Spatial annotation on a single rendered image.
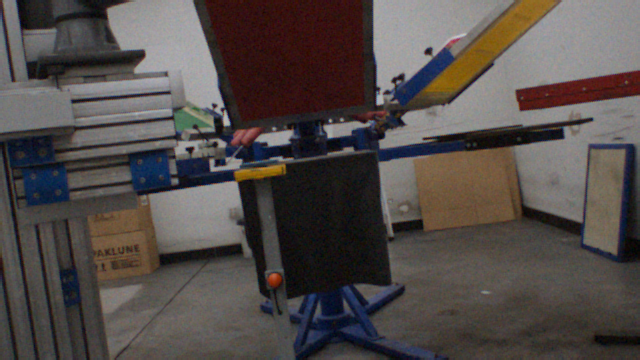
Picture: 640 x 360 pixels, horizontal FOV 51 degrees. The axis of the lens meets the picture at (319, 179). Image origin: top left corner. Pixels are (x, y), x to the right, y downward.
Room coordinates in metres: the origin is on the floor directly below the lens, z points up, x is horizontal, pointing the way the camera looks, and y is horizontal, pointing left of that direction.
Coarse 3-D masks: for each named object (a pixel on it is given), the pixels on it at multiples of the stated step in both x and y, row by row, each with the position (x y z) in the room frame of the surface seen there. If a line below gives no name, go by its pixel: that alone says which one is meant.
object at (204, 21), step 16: (368, 0) 2.24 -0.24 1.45; (208, 16) 2.22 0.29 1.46; (368, 16) 2.30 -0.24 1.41; (208, 32) 2.28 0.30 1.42; (368, 32) 2.37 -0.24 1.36; (208, 48) 2.35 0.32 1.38; (368, 48) 2.45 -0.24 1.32; (368, 64) 2.52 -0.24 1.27; (224, 80) 2.51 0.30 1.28; (368, 80) 2.61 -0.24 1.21; (224, 96) 2.59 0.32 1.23; (368, 96) 2.70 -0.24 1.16; (320, 112) 2.75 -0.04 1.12; (336, 112) 2.77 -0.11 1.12
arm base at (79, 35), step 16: (64, 16) 1.50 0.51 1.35; (80, 16) 1.50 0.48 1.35; (96, 16) 1.52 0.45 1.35; (64, 32) 1.50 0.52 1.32; (80, 32) 1.49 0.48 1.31; (96, 32) 1.50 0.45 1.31; (112, 32) 1.55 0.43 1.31; (64, 48) 1.48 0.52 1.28; (80, 48) 1.48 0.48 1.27; (96, 48) 1.49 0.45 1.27; (112, 48) 1.52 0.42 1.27
